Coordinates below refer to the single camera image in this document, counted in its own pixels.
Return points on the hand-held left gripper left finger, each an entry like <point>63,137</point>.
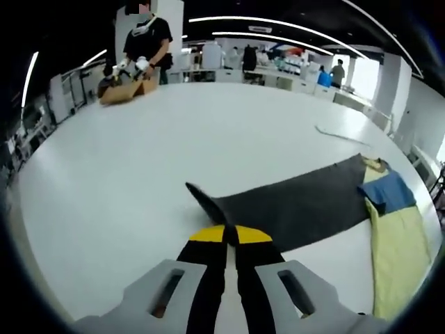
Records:
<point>205,275</point>

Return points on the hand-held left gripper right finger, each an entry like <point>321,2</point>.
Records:
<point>257,278</point>

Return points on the yellow black blue garment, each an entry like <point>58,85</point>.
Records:
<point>306,208</point>

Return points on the brown cardboard box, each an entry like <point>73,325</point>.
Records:
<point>121,92</point>

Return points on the blue barrel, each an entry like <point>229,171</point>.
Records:
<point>324,79</point>

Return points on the large white container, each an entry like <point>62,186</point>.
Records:
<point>211,55</point>

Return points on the black backpack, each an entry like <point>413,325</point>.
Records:
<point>249,58</point>

